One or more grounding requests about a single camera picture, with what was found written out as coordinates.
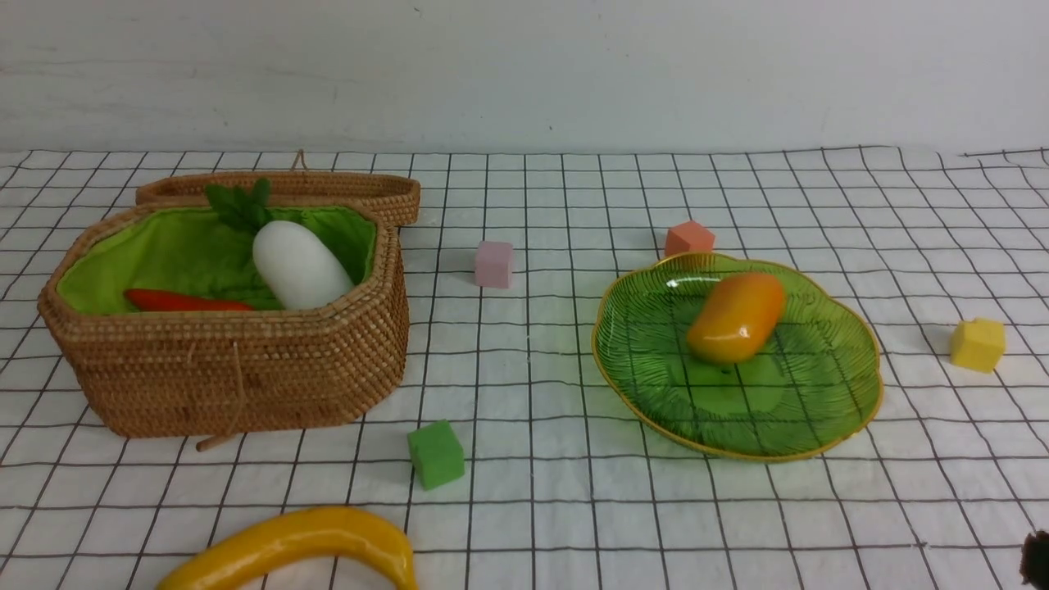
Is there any orange yellow mango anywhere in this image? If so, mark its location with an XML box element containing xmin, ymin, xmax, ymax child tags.
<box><xmin>686</xmin><ymin>272</ymin><xmax>786</xmax><ymax>365</ymax></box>

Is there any dark purple mangosteen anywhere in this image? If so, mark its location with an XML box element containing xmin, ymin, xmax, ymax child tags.
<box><xmin>1019</xmin><ymin>530</ymin><xmax>1049</xmax><ymax>590</ymax></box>

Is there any pink foam cube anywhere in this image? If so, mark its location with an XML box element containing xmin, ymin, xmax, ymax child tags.
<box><xmin>475</xmin><ymin>240</ymin><xmax>515</xmax><ymax>290</ymax></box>

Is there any yellow banana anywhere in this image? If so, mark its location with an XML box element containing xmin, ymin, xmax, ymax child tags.
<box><xmin>157</xmin><ymin>506</ymin><xmax>419</xmax><ymax>589</ymax></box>

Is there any woven rattan basket lid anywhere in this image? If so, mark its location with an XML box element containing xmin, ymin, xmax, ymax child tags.
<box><xmin>135</xmin><ymin>150</ymin><xmax>422</xmax><ymax>225</ymax></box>

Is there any orange carrot with leaves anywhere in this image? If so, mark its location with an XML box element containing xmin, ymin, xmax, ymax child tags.
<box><xmin>123</xmin><ymin>288</ymin><xmax>255</xmax><ymax>312</ymax></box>

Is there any woven rattan basket green lining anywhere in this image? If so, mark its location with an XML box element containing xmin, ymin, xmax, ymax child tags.
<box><xmin>37</xmin><ymin>201</ymin><xmax>410</xmax><ymax>454</ymax></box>

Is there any green foam cube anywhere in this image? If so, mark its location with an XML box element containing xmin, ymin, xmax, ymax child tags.
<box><xmin>407</xmin><ymin>420</ymin><xmax>465</xmax><ymax>490</ymax></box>

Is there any green glass leaf plate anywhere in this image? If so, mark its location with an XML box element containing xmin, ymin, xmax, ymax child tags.
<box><xmin>591</xmin><ymin>252</ymin><xmax>883</xmax><ymax>462</ymax></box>

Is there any orange foam cube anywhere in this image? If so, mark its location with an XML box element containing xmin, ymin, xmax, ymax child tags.
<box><xmin>663</xmin><ymin>220</ymin><xmax>716</xmax><ymax>257</ymax></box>

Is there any black white checkered tablecloth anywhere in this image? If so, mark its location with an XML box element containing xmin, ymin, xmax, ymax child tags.
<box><xmin>1</xmin><ymin>147</ymin><xmax>1048</xmax><ymax>589</ymax></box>

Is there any white radish with leaves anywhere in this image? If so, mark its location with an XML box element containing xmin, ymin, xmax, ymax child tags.
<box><xmin>205</xmin><ymin>178</ymin><xmax>356</xmax><ymax>310</ymax></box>

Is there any yellow foam cube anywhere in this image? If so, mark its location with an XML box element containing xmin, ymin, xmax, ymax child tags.
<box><xmin>949</xmin><ymin>317</ymin><xmax>1006</xmax><ymax>374</ymax></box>

